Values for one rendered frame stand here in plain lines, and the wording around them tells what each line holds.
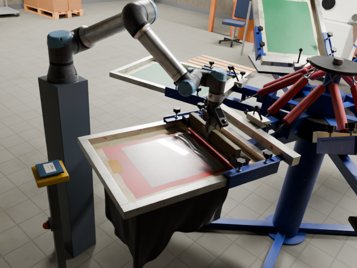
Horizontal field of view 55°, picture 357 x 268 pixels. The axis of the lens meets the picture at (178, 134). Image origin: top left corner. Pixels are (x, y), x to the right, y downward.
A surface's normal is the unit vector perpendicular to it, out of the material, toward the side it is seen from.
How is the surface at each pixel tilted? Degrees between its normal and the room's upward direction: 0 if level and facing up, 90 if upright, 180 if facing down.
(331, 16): 90
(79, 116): 90
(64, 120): 90
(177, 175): 0
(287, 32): 32
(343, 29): 90
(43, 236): 0
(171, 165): 0
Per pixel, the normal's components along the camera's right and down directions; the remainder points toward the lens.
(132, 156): 0.08, -0.87
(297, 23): 0.07, -0.47
